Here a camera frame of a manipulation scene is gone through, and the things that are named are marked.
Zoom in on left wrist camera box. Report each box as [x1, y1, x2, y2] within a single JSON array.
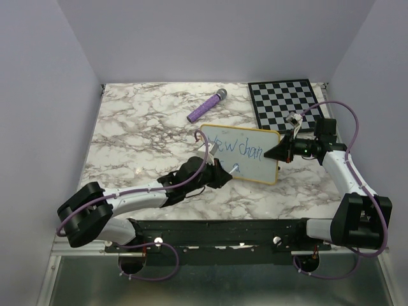
[[197, 142, 219, 165]]

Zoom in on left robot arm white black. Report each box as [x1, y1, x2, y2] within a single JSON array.
[[56, 156, 233, 252]]

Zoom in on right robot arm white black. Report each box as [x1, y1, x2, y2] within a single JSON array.
[[264, 118, 392, 250]]

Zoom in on purple cable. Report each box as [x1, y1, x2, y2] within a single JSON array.
[[56, 132, 209, 282], [292, 100, 390, 279]]

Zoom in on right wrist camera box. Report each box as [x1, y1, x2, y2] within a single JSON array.
[[286, 112, 303, 136]]

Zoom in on black grey chessboard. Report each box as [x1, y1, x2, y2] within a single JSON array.
[[248, 79, 317, 134]]

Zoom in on yellow framed whiteboard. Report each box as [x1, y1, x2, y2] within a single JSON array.
[[200, 124, 281, 185]]

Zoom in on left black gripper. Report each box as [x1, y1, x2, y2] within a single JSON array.
[[185, 157, 233, 194]]

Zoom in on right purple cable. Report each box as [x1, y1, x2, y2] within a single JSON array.
[[292, 100, 390, 279]]

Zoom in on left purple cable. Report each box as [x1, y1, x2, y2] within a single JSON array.
[[56, 132, 209, 282]]

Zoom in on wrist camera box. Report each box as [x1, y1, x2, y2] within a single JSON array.
[[197, 142, 219, 165], [286, 112, 303, 136]]

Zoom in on purple toy microphone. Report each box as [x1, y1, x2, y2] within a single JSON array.
[[187, 89, 228, 123]]

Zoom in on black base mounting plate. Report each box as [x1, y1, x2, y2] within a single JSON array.
[[105, 219, 331, 266]]

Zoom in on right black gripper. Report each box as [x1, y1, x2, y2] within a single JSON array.
[[265, 129, 314, 163]]

